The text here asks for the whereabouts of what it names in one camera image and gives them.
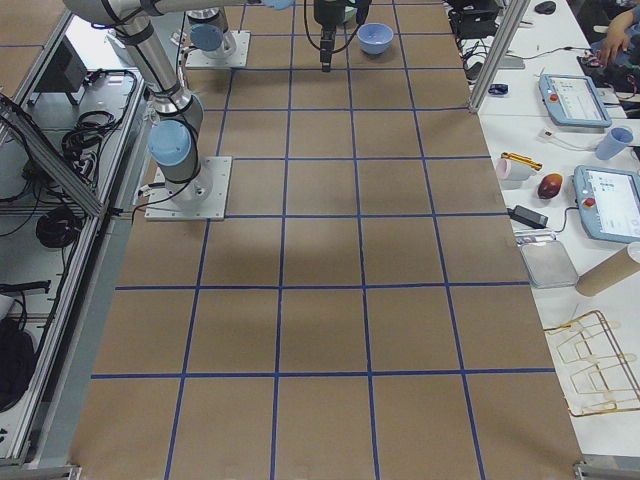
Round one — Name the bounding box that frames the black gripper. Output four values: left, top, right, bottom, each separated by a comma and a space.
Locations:
313, 0, 371, 25

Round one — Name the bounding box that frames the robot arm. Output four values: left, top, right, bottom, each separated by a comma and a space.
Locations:
64, 1, 230, 211
187, 7, 237, 59

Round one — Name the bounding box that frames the blue bowl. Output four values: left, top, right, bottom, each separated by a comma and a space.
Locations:
357, 23, 394, 55

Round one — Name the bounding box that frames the person hand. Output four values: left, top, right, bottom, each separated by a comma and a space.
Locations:
598, 24, 629, 64

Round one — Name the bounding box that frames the small blue black device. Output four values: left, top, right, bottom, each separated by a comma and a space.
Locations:
488, 83, 509, 96

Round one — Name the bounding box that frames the gold metal cylinder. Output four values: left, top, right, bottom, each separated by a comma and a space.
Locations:
501, 152, 543, 171

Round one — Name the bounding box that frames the left teach pendant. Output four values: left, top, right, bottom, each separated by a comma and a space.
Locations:
538, 74, 612, 128

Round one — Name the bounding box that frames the teach pendant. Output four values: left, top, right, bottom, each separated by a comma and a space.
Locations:
538, 74, 612, 128
573, 165, 639, 243

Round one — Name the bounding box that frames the dark red mango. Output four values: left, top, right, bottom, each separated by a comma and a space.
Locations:
537, 173, 563, 200

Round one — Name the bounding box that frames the black power adapter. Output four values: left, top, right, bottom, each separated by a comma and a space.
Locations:
507, 205, 548, 229

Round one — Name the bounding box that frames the light blue cup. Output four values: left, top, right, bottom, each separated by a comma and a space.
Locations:
595, 126, 634, 161

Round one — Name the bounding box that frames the metal tray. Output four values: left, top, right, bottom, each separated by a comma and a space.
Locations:
514, 229, 578, 289

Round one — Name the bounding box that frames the right teach pendant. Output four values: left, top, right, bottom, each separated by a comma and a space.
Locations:
573, 165, 639, 243

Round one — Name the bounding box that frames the cardboard tube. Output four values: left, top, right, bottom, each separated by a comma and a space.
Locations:
575, 242, 639, 297

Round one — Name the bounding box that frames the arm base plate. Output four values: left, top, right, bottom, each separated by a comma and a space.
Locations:
186, 25, 251, 70
144, 156, 232, 221

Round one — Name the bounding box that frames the aluminium frame post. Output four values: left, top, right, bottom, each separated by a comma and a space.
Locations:
468, 0, 530, 113

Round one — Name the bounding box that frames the gold wire rack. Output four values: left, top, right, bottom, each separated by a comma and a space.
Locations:
544, 310, 639, 418

